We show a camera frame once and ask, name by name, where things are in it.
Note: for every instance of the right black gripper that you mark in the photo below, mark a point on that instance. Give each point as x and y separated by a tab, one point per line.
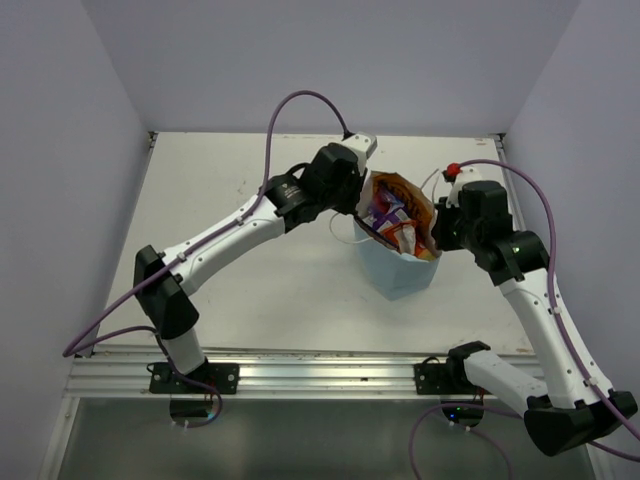
444	212

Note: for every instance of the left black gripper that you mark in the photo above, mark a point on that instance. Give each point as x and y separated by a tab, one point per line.
357	177

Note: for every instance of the yellow Kettle chips bag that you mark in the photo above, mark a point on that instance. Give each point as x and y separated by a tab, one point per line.
420	208

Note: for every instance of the orange snack packet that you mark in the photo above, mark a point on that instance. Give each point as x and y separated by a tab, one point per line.
406	239

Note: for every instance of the purple snack packet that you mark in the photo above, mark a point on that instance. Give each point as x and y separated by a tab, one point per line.
386	211

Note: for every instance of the light blue paper bag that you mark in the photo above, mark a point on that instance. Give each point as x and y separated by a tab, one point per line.
392	274

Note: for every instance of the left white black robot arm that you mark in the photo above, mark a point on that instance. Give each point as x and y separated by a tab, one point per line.
165	280

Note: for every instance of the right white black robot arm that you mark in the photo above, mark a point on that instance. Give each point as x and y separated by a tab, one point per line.
575	403

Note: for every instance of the red emergency knob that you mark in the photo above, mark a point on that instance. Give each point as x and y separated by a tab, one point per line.
451	172

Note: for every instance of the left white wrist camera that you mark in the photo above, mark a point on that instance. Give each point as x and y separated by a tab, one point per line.
363	145

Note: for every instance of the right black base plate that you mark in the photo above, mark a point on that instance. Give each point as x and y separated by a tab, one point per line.
433	377

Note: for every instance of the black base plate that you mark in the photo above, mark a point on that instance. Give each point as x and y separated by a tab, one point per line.
223	377
433	377

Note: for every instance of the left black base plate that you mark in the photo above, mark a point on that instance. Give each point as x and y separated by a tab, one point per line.
223	377

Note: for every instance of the aluminium mounting rail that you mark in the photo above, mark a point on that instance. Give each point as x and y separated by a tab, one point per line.
120	371

